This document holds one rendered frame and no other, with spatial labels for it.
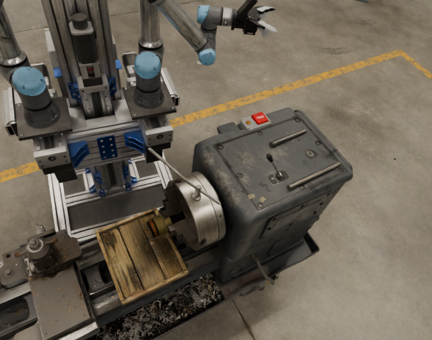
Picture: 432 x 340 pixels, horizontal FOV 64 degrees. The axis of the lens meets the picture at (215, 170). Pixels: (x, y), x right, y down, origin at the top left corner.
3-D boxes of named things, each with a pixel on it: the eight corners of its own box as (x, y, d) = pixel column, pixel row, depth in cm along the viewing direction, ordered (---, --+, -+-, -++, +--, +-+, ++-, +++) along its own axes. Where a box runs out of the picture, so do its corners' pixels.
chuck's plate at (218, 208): (188, 190, 170) (197, 157, 143) (218, 247, 158) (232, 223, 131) (182, 193, 168) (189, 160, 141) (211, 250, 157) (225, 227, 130)
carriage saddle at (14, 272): (69, 233, 158) (66, 227, 153) (102, 330, 136) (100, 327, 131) (-4, 260, 147) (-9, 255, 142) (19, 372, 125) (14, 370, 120)
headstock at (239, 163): (276, 150, 203) (297, 100, 171) (327, 215, 180) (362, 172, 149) (185, 185, 181) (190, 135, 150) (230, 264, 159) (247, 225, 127)
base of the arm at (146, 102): (130, 90, 175) (129, 75, 167) (159, 86, 179) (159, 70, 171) (137, 111, 167) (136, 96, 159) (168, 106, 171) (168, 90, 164)
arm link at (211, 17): (197, 18, 157) (198, 0, 150) (220, 21, 158) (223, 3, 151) (196, 28, 152) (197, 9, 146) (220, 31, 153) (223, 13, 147)
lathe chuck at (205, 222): (181, 193, 168) (189, 160, 141) (211, 251, 157) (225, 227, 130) (164, 200, 165) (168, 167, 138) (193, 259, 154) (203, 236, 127)
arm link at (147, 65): (133, 90, 161) (131, 66, 150) (137, 71, 169) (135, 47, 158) (160, 92, 162) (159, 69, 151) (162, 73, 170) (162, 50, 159)
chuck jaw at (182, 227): (191, 214, 143) (205, 237, 136) (191, 221, 147) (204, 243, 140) (167, 224, 139) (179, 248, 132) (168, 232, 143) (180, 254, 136)
